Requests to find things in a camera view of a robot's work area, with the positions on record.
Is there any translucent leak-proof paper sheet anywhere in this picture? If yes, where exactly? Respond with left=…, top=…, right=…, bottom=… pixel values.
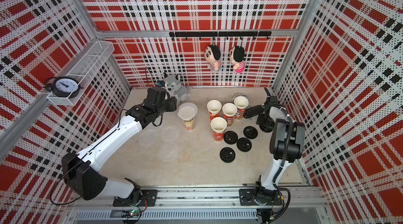
left=177, top=102, right=198, bottom=121

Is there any yellow-red paper cup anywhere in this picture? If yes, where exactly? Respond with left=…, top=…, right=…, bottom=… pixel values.
left=180, top=110, right=195, bottom=131

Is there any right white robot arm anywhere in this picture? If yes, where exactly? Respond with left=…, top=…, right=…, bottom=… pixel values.
left=253, top=87, right=305, bottom=205

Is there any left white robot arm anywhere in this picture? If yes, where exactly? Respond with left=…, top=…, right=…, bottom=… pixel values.
left=62, top=87, right=177, bottom=205

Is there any grey white husky plush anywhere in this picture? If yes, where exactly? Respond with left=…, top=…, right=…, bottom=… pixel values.
left=163, top=73, right=191, bottom=103

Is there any black oblong case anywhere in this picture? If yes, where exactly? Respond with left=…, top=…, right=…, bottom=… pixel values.
left=243, top=105, right=264, bottom=119

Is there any red paper cup back-right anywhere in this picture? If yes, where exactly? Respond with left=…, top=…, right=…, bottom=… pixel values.
left=234, top=96, right=249, bottom=120

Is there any red paper cup middle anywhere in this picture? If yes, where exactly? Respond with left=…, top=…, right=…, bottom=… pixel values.
left=222, top=103, right=238, bottom=126

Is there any boy doll pink shirt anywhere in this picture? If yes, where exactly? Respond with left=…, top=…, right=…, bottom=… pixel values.
left=229, top=46, right=246, bottom=74

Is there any black lid centre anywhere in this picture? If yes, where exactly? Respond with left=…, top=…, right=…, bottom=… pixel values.
left=237, top=138, right=252, bottom=152

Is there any black lid near front cup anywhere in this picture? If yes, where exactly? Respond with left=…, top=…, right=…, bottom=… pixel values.
left=223, top=131, right=238, bottom=145

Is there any red paper cup back-left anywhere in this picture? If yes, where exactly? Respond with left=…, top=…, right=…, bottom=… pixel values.
left=207, top=100, right=222, bottom=121

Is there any red paper cup front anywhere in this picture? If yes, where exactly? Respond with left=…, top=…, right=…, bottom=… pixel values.
left=211, top=117, right=227, bottom=142

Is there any boy doll striped shirt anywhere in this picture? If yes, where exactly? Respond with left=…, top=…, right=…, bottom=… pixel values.
left=204, top=45, right=221, bottom=72

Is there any black round clock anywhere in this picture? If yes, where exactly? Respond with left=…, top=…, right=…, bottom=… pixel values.
left=44, top=77, right=82, bottom=99

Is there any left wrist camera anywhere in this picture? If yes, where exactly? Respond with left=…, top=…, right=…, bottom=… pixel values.
left=156, top=80, right=165, bottom=88

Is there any black hook rail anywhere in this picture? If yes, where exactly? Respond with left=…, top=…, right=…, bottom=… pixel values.
left=169, top=31, right=272, bottom=39

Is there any white wire basket shelf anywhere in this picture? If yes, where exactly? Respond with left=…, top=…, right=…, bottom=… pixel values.
left=47, top=40, right=114, bottom=106

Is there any metal base rail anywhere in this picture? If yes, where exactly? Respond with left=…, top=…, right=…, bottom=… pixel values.
left=63, top=184, right=332, bottom=224

